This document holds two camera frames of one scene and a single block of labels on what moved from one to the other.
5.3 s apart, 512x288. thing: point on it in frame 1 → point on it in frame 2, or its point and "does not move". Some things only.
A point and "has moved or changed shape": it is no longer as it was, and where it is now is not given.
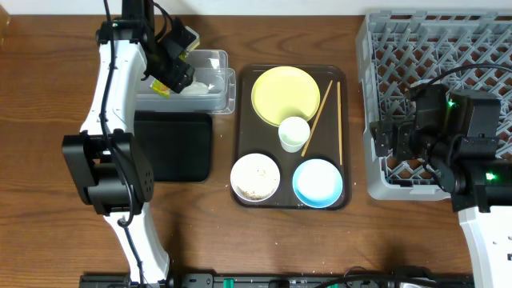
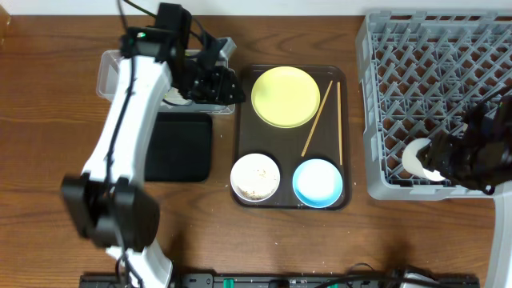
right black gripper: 384,138 → 446,156
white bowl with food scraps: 255,178 does not move
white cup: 294,134 has moved or changed shape
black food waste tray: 178,144 does not move
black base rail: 279,281 does not move
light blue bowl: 317,182 does not move
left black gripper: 176,78 → 223,85
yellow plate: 282,92 does not move
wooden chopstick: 318,116 does not move
